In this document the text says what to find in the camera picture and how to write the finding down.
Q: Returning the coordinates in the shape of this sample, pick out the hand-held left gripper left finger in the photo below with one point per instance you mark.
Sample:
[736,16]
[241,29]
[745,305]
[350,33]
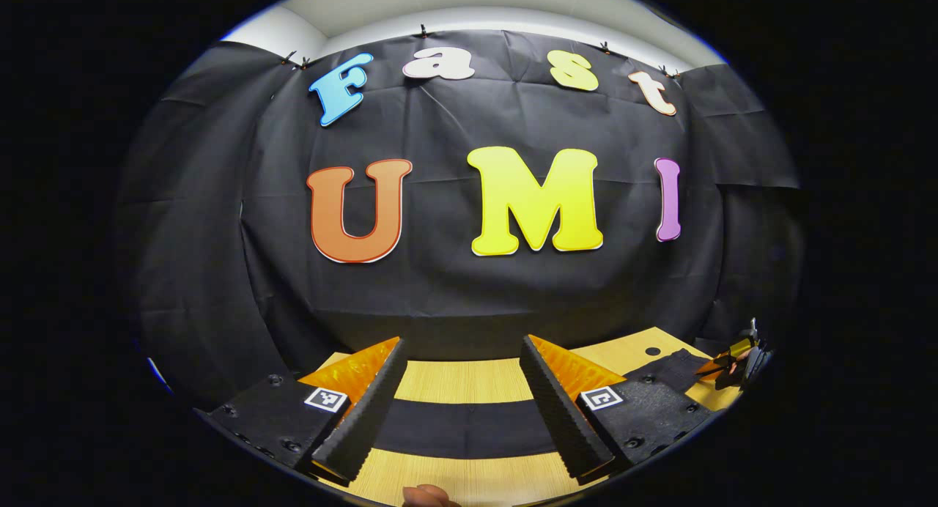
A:
[366,419]

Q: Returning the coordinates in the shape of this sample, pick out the black backdrop cloth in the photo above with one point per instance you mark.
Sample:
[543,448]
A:
[220,236]

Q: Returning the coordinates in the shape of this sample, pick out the row of black cloth clips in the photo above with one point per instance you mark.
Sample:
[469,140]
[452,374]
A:
[423,31]

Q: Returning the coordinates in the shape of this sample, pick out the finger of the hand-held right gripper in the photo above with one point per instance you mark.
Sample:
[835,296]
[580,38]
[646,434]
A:
[722,368]
[740,346]

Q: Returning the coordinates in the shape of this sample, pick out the black jeans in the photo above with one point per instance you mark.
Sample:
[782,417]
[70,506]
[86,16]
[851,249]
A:
[469,428]

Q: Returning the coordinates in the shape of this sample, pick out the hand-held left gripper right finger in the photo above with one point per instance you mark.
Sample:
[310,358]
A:
[560,419]

